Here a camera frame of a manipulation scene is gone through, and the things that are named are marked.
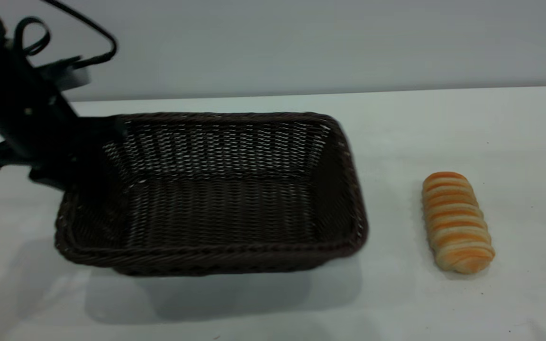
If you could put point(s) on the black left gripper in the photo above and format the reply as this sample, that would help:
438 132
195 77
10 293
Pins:
31 128

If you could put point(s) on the dark brown woven basket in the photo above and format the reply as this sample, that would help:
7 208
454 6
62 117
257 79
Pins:
216 213

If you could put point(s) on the striped orange bread roll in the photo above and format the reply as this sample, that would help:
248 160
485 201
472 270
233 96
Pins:
457 222

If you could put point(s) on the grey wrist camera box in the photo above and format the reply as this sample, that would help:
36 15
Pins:
71 78

